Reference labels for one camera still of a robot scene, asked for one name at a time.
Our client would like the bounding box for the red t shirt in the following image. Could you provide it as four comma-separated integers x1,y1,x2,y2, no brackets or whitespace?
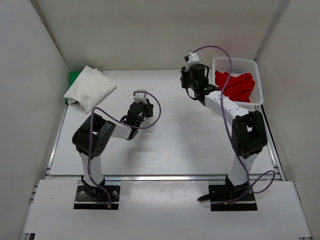
215,71,255,103

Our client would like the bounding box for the white t shirt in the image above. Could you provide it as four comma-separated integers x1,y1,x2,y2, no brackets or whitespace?
63,65,117,114

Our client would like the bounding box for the green t shirt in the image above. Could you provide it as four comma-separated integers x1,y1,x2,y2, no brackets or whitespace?
68,70,82,89

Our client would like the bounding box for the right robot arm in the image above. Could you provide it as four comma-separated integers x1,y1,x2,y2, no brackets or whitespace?
180,63,268,204

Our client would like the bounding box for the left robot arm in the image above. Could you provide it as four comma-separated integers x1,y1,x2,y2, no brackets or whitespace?
72,99,154,201

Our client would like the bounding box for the white plastic basket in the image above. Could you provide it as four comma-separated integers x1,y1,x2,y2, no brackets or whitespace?
211,56,264,110

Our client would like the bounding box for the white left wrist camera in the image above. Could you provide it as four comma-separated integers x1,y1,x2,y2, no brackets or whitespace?
133,89,147,104

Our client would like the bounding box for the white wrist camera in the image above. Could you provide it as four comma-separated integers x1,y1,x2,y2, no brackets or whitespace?
133,89,147,104
184,52,200,64

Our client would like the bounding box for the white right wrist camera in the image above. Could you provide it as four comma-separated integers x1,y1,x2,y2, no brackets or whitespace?
184,52,200,64

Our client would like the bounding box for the aluminium table rail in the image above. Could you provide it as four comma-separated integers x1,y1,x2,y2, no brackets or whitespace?
104,174,226,181

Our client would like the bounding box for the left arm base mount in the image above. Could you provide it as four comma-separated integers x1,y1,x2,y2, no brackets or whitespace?
73,180,121,210

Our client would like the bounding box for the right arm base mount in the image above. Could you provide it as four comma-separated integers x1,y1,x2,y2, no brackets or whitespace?
197,177,258,212

